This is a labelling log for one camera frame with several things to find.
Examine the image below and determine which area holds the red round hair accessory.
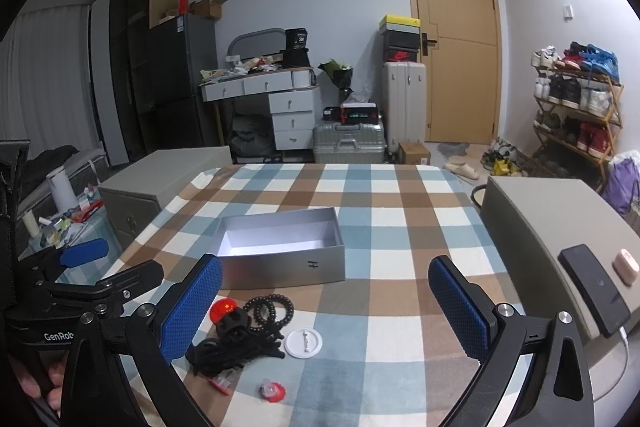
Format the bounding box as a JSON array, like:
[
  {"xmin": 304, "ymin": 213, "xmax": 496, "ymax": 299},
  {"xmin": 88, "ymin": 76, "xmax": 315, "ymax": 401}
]
[{"xmin": 208, "ymin": 298, "xmax": 238, "ymax": 324}]

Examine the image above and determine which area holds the black spiral hair tie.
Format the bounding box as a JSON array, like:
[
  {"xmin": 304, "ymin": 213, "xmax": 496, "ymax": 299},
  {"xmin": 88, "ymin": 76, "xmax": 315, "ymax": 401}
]
[
  {"xmin": 254, "ymin": 293, "xmax": 295, "ymax": 327},
  {"xmin": 242, "ymin": 296, "xmax": 274, "ymax": 325}
]

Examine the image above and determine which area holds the small red clear clip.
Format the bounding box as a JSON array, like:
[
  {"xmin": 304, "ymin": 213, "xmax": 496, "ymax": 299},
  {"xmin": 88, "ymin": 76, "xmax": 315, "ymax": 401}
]
[{"xmin": 208, "ymin": 369, "xmax": 236, "ymax": 395}]

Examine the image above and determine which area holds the white round pin badge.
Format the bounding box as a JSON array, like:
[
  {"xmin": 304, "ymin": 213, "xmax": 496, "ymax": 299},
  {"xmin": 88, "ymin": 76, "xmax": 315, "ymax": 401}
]
[{"xmin": 284, "ymin": 329, "xmax": 323, "ymax": 360}]

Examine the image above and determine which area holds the red white round badge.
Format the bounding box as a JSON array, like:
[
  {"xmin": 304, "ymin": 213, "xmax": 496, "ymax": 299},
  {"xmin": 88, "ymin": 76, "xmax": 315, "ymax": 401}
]
[{"xmin": 259, "ymin": 379, "xmax": 286, "ymax": 403}]

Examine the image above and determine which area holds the person's left hand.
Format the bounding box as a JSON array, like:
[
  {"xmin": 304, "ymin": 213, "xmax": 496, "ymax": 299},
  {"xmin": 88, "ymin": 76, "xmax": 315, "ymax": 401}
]
[{"xmin": 9, "ymin": 351, "xmax": 68, "ymax": 417}]

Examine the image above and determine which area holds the white cylinder humidifier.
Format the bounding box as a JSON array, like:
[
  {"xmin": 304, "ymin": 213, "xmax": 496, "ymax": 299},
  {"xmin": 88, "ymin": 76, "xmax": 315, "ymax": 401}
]
[{"xmin": 46, "ymin": 166, "xmax": 78, "ymax": 213}]

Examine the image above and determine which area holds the grey cabinet left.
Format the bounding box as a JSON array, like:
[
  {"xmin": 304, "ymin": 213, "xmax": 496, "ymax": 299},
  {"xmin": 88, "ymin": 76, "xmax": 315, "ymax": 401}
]
[{"xmin": 99, "ymin": 146, "xmax": 232, "ymax": 249}]

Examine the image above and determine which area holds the grey cabinet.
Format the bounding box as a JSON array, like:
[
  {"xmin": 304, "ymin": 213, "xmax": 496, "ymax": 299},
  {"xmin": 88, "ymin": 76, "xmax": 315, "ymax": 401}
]
[
  {"xmin": 480, "ymin": 178, "xmax": 639, "ymax": 403},
  {"xmin": 99, "ymin": 146, "xmax": 232, "ymax": 249}
]

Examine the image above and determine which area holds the silver open cardboard box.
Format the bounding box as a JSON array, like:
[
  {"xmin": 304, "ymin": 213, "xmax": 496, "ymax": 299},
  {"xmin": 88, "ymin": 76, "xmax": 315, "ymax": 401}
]
[{"xmin": 209, "ymin": 207, "xmax": 346, "ymax": 291}]

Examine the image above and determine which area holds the grey cabinet right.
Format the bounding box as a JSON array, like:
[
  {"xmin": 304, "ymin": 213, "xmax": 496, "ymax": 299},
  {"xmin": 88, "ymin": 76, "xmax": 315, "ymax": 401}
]
[{"xmin": 480, "ymin": 178, "xmax": 639, "ymax": 403}]

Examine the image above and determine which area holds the black smartphone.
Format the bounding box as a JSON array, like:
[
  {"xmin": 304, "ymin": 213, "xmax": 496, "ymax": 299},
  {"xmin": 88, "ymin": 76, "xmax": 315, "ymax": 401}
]
[{"xmin": 559, "ymin": 244, "xmax": 631, "ymax": 338}]

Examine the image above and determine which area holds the beige slipper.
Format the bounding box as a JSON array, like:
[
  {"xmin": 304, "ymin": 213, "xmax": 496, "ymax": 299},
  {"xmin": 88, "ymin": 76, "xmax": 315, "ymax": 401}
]
[{"xmin": 444, "ymin": 161, "xmax": 480, "ymax": 181}]

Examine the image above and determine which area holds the pink earbuds case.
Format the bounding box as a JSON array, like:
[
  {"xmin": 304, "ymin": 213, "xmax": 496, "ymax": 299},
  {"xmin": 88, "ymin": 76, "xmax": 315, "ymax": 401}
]
[{"xmin": 613, "ymin": 248, "xmax": 640, "ymax": 287}]

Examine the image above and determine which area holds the small cardboard box floor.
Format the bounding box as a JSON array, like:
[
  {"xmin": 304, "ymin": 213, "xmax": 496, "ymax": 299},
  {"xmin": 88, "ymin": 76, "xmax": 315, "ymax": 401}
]
[{"xmin": 398, "ymin": 143, "xmax": 431, "ymax": 166}]

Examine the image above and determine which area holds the silver flat suitcase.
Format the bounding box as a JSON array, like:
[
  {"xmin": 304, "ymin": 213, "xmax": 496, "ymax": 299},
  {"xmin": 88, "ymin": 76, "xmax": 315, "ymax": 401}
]
[{"xmin": 314, "ymin": 122, "xmax": 386, "ymax": 164}]

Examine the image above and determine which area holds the purple clothing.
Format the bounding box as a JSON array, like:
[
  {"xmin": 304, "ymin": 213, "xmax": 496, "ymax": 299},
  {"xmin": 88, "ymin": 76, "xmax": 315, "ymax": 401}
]
[{"xmin": 602, "ymin": 150, "xmax": 639, "ymax": 217}]

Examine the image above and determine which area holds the black refrigerator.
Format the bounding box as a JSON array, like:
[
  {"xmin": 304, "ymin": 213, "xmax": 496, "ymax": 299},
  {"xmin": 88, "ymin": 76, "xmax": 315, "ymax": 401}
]
[{"xmin": 108, "ymin": 0, "xmax": 221, "ymax": 162}]

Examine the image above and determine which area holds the white drawer desk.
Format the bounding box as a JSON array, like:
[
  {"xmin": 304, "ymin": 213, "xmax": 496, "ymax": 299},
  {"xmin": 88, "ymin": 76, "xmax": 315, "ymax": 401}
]
[{"xmin": 201, "ymin": 67, "xmax": 322, "ymax": 152}]

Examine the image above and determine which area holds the black box with display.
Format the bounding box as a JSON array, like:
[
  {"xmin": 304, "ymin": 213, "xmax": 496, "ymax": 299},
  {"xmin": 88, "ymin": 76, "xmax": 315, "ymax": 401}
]
[{"xmin": 322, "ymin": 102, "xmax": 380, "ymax": 124}]

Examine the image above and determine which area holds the white upright suitcase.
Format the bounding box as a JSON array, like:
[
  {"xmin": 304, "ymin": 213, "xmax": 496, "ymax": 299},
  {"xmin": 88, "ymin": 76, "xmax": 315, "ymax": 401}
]
[{"xmin": 382, "ymin": 62, "xmax": 427, "ymax": 154}]

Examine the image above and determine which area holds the wooden shoe rack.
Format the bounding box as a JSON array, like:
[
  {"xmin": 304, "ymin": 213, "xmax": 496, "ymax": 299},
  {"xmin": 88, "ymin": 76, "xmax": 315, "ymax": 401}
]
[{"xmin": 530, "ymin": 67, "xmax": 624, "ymax": 192}]

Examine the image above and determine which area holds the stack of shoe boxes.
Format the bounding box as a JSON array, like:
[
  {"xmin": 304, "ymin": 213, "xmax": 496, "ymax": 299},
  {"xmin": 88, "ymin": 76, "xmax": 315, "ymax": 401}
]
[{"xmin": 380, "ymin": 14, "xmax": 421, "ymax": 62}]

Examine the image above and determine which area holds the wooden door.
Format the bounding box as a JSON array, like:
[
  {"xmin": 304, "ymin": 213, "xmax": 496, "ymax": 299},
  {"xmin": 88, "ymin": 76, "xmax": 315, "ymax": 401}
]
[{"xmin": 410, "ymin": 0, "xmax": 502, "ymax": 144}]

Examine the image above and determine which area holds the white charging cable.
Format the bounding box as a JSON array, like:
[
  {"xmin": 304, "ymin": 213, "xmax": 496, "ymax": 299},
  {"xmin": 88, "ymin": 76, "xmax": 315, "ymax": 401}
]
[{"xmin": 589, "ymin": 325, "xmax": 633, "ymax": 403}]

